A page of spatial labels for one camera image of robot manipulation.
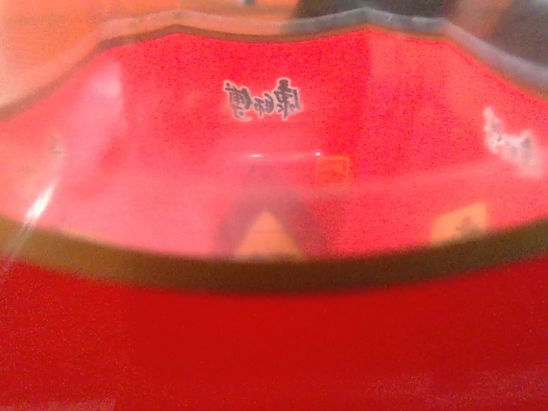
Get red bottle with orange cap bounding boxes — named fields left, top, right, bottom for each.
left=0, top=8, right=548, bottom=411

